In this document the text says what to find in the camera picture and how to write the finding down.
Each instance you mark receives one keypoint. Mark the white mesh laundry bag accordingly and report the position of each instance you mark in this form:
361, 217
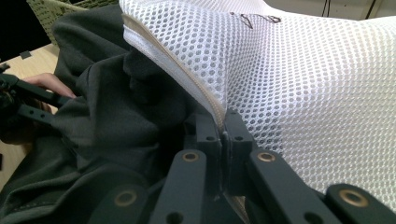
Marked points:
311, 77

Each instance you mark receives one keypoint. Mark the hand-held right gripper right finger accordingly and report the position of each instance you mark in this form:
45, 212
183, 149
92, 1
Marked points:
238, 137

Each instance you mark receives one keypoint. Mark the dark grey garment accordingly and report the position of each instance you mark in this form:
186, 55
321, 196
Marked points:
124, 124

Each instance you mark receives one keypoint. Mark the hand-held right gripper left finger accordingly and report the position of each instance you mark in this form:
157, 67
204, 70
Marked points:
202, 133

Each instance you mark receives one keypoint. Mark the small black tape piece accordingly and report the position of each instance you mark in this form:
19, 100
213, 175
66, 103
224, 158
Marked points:
25, 54

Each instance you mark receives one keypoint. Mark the green woven basket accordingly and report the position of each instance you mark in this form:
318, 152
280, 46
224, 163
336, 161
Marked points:
46, 12

